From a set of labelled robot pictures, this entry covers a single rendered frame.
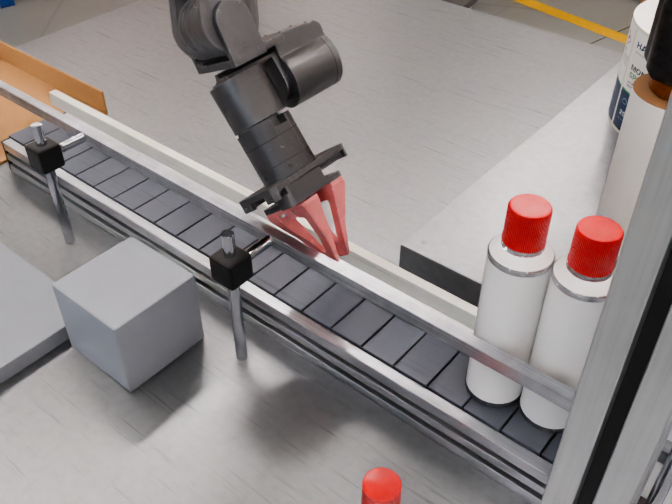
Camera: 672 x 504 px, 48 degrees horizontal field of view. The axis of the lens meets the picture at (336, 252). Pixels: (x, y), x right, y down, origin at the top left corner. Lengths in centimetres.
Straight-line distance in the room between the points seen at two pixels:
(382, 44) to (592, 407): 108
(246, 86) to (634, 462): 46
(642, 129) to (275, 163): 36
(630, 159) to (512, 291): 27
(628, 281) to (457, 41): 112
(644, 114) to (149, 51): 91
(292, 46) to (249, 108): 8
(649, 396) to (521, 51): 109
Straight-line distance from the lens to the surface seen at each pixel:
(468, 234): 87
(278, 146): 71
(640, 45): 106
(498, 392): 68
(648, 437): 41
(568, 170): 101
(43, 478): 75
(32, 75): 139
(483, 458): 71
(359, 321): 75
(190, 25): 71
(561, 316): 59
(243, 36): 70
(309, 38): 76
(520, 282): 59
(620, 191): 83
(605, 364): 39
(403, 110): 120
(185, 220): 90
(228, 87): 71
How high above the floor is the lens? 141
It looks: 40 degrees down
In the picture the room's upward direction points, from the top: straight up
